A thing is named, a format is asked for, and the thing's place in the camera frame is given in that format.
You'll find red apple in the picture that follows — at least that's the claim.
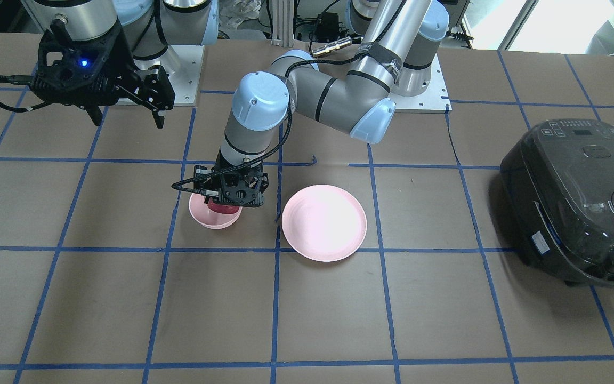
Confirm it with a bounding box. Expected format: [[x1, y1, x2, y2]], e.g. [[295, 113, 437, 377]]
[[207, 199, 240, 215]]

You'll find pink bowl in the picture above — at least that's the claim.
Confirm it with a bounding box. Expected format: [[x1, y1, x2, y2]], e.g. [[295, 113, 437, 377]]
[[188, 194, 242, 229]]

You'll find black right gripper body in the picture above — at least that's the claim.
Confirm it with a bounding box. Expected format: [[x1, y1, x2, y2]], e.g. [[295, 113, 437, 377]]
[[31, 24, 175, 111]]

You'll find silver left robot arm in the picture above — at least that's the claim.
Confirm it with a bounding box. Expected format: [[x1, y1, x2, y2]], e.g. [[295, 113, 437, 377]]
[[172, 1, 450, 209]]

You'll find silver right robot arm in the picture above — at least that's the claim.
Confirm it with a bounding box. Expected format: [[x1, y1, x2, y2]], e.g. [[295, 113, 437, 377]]
[[24, 1, 219, 128]]

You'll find black rice cooker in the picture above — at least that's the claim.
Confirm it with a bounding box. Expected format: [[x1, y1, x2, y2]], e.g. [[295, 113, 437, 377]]
[[500, 118, 614, 289]]

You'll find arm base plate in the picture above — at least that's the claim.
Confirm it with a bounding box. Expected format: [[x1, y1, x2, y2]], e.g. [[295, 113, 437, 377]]
[[359, 48, 451, 114], [118, 44, 205, 106]]

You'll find pink plate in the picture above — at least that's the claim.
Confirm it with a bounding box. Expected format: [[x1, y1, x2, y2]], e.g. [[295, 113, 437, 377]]
[[281, 185, 368, 262]]

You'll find aluminium frame post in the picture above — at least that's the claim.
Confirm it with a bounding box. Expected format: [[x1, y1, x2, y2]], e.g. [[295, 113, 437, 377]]
[[267, 0, 296, 48]]

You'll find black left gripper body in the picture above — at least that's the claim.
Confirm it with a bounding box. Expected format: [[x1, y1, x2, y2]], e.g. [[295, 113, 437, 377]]
[[194, 163, 269, 207]]

